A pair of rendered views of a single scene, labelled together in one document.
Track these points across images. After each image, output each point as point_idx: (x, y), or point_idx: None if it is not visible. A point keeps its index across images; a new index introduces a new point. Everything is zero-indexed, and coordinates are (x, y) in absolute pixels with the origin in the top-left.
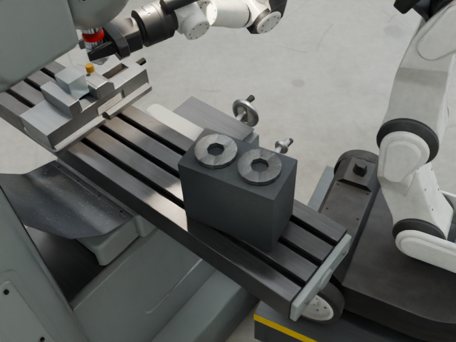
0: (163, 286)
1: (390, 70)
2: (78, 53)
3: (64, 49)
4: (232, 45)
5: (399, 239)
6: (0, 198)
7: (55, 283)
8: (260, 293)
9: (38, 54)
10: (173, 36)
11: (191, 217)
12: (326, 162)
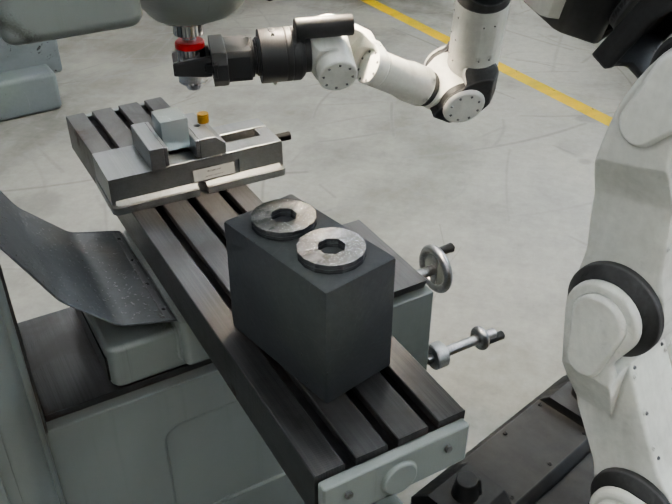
0: (218, 480)
1: None
2: (277, 180)
3: (114, 20)
4: (497, 218)
5: (594, 502)
6: None
7: (22, 363)
8: (288, 463)
9: (74, 11)
10: (302, 77)
11: (238, 327)
12: None
